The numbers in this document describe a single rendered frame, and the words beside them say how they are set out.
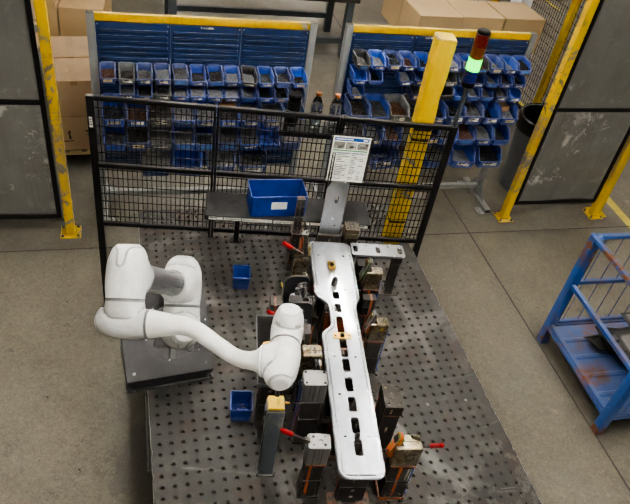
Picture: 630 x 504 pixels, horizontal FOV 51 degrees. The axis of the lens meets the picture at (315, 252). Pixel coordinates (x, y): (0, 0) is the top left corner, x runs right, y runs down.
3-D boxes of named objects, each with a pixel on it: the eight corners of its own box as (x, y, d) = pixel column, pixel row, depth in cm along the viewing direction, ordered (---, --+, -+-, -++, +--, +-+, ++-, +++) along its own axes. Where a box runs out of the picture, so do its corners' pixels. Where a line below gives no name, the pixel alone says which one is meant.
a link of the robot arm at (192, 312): (158, 347, 291) (163, 350, 271) (160, 306, 293) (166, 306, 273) (195, 348, 297) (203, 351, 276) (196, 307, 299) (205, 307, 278)
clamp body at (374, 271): (373, 324, 351) (387, 276, 329) (352, 323, 349) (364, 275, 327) (371, 312, 358) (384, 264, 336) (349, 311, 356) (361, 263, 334)
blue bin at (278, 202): (305, 215, 360) (308, 196, 351) (249, 217, 352) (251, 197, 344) (299, 197, 372) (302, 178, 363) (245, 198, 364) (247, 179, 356)
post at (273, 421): (274, 476, 275) (286, 413, 247) (256, 476, 274) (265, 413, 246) (273, 460, 281) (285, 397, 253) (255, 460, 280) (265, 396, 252)
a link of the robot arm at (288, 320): (271, 326, 229) (267, 355, 219) (275, 295, 219) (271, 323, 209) (302, 331, 230) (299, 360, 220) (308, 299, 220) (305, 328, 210)
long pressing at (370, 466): (393, 480, 249) (394, 477, 248) (335, 480, 246) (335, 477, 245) (349, 244, 353) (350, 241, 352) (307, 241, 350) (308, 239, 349)
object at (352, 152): (363, 184, 370) (374, 136, 350) (323, 181, 367) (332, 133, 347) (362, 182, 372) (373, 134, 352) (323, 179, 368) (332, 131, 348)
